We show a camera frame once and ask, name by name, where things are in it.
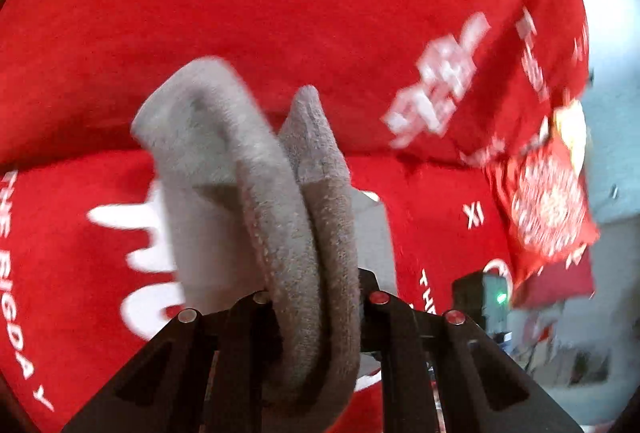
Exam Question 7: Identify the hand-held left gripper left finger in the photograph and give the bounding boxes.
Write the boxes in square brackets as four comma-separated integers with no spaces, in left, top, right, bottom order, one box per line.
[62,292,282,433]

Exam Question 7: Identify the grey fleece garment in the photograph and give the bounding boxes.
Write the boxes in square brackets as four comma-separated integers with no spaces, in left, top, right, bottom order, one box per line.
[131,56,398,433]

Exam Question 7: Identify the red patterned cushion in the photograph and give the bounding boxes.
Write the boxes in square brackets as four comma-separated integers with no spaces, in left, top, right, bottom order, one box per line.
[484,100,601,309]

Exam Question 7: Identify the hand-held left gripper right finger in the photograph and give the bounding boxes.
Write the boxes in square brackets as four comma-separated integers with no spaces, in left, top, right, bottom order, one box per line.
[357,267,584,433]

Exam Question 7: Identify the red printed blanket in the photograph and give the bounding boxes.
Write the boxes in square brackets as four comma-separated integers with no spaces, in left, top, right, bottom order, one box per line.
[0,0,601,433]

